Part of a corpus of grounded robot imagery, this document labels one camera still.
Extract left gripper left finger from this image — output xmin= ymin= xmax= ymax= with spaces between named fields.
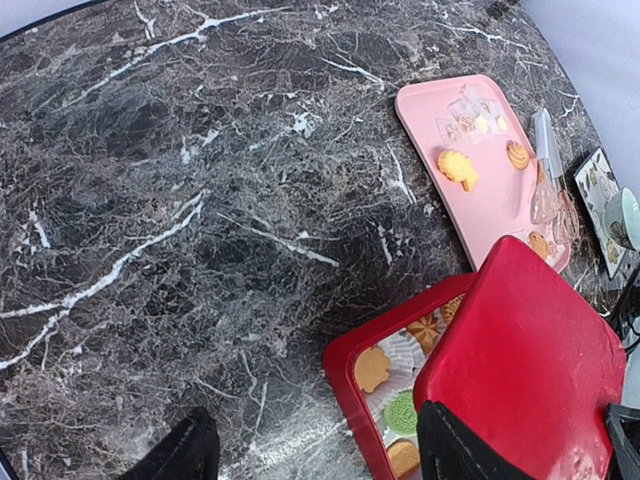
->
xmin=118 ymin=406 xmax=221 ymax=480

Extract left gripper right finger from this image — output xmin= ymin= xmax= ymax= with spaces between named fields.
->
xmin=417 ymin=401 xmax=530 ymax=480

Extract round tan cookie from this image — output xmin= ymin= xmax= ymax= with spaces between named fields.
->
xmin=387 ymin=439 xmax=420 ymax=479

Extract green round cookie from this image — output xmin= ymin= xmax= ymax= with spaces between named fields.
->
xmin=383 ymin=391 xmax=418 ymax=436

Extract red box lid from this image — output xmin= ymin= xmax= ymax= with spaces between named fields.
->
xmin=413 ymin=236 xmax=626 ymax=479

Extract red cookie box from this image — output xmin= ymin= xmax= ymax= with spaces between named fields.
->
xmin=323 ymin=274 xmax=474 ymax=479

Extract metal serving tongs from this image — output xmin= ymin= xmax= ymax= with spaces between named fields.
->
xmin=531 ymin=108 xmax=579 ymax=245

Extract white paper cupcake liners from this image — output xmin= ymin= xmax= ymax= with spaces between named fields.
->
xmin=364 ymin=308 xmax=447 ymax=448

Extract round orange cookie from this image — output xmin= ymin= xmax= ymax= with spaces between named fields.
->
xmin=528 ymin=231 xmax=550 ymax=260

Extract fish shaped cookie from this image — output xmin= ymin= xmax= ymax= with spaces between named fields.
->
xmin=437 ymin=150 xmax=479 ymax=193

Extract light green bowl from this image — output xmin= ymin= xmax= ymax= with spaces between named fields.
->
xmin=602 ymin=187 xmax=640 ymax=251

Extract pink tray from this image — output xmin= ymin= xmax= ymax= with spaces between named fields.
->
xmin=395 ymin=74 xmax=571 ymax=272

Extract swirl cookie right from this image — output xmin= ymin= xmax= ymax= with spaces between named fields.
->
xmin=506 ymin=141 xmax=531 ymax=171

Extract floral square plate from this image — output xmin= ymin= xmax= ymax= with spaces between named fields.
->
xmin=574 ymin=147 xmax=626 ymax=279

